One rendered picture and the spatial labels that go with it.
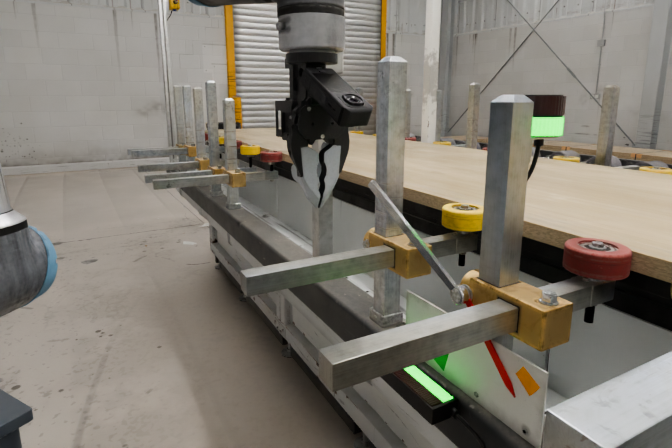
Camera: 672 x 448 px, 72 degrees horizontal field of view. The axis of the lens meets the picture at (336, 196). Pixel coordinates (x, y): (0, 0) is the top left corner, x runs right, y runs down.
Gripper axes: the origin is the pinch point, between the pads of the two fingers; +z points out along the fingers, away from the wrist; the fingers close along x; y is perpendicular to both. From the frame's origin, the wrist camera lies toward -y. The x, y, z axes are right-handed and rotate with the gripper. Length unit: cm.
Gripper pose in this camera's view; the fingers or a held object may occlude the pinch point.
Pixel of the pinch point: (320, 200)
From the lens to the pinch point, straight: 65.4
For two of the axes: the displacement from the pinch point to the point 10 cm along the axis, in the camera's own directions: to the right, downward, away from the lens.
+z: 0.0, 9.8, 2.1
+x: -8.7, 1.0, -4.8
